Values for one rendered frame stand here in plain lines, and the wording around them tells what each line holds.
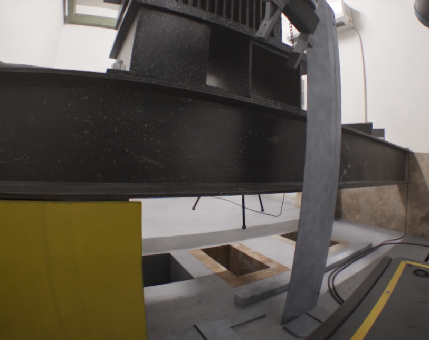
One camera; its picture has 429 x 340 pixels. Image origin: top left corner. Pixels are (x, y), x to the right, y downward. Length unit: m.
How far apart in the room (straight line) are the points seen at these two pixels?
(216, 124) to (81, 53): 3.62
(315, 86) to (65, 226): 0.69
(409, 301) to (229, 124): 0.58
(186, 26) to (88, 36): 3.63
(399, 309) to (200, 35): 0.71
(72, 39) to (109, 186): 3.78
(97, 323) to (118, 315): 0.05
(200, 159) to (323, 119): 0.36
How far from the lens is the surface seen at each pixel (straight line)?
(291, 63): 0.63
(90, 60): 4.09
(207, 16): 0.70
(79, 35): 4.26
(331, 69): 0.78
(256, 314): 0.85
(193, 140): 0.62
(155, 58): 0.61
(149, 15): 0.65
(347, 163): 1.18
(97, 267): 0.53
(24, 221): 0.51
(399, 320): 0.36
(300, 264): 0.73
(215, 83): 0.89
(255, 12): 0.86
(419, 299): 0.42
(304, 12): 0.61
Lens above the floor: 0.50
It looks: 3 degrees down
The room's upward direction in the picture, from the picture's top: 3 degrees clockwise
